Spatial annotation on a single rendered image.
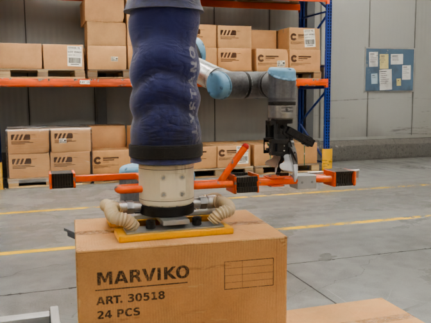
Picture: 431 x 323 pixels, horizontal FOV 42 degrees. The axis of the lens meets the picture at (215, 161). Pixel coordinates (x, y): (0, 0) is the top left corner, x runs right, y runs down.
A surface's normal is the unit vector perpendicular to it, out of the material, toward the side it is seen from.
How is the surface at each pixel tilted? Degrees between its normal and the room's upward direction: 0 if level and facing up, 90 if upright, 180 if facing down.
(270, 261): 90
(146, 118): 75
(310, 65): 93
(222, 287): 90
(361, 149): 90
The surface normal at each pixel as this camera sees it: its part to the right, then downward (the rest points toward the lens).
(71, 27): 0.32, 0.11
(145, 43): -0.53, -0.15
